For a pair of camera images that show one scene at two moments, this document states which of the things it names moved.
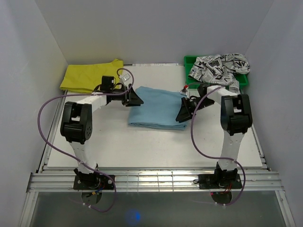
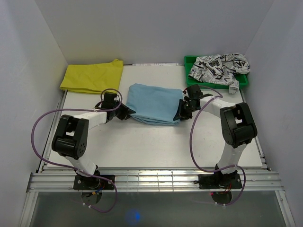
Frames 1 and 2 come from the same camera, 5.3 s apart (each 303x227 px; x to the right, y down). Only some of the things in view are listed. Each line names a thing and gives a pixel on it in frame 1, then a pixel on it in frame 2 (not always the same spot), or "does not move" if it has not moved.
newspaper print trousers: (221, 69) does not move
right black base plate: (222, 181) does not move
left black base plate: (93, 182) does not move
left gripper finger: (136, 103) -> (129, 111)
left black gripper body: (125, 98) -> (121, 112)
